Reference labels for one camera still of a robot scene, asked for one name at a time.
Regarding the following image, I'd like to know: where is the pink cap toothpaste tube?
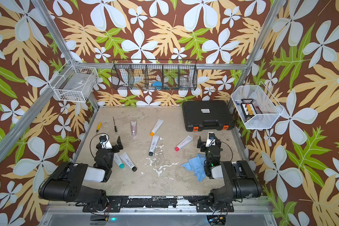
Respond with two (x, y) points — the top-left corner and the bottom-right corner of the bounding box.
(175, 136), (193, 152)

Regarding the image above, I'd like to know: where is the blue microfiber cloth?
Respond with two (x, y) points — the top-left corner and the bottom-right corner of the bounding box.
(181, 153), (206, 182)

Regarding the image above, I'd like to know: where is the dark cap toothpaste tube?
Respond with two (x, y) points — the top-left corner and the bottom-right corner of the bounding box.
(148, 135), (160, 156)

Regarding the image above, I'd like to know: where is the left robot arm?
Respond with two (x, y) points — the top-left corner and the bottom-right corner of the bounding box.
(39, 133), (123, 213)

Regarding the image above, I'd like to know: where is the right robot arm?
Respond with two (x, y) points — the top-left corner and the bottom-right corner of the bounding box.
(196, 133), (262, 212)

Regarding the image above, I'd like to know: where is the black cap toothpaste tube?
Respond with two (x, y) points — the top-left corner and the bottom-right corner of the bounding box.
(120, 152), (137, 172)

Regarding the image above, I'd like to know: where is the green cap toothpaste tube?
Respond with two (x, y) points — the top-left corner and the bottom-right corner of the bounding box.
(114, 153), (125, 169)

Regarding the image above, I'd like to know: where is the clear pink tube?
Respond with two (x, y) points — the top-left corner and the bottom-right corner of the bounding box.
(131, 121), (137, 136)

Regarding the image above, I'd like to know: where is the orange cap toothpaste tube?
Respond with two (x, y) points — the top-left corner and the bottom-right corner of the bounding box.
(150, 119), (164, 137)

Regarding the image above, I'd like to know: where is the black plastic tool case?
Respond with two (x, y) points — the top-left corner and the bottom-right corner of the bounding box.
(182, 100), (235, 132)

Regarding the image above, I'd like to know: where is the black box in basket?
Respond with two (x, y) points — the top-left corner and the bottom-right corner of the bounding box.
(240, 99), (258, 120)

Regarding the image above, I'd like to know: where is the blue item in basket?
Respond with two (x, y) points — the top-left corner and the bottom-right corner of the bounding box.
(152, 81), (163, 88)

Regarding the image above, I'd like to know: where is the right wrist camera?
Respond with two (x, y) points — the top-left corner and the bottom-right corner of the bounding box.
(205, 132), (216, 147)

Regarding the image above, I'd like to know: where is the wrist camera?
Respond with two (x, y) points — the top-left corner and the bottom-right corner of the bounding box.
(205, 132), (216, 147)
(99, 134), (112, 149)

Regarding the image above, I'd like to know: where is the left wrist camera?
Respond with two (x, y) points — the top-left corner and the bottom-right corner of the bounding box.
(99, 134), (112, 149)

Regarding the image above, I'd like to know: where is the yellow handle screwdriver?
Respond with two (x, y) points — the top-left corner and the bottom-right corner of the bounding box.
(96, 123), (102, 133)

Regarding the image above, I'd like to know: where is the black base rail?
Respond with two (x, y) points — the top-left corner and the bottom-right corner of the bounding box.
(83, 195), (234, 213)

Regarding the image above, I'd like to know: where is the white wire basket right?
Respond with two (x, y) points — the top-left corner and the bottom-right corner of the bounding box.
(231, 82), (284, 130)

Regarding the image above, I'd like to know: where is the white wire basket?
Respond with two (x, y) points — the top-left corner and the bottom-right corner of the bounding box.
(50, 60), (98, 103)
(231, 82), (284, 130)

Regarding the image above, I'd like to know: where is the black wire basket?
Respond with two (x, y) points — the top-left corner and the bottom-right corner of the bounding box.
(110, 59), (198, 90)

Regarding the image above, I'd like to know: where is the white wire basket left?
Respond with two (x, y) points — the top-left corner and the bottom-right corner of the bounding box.
(50, 60), (98, 103)

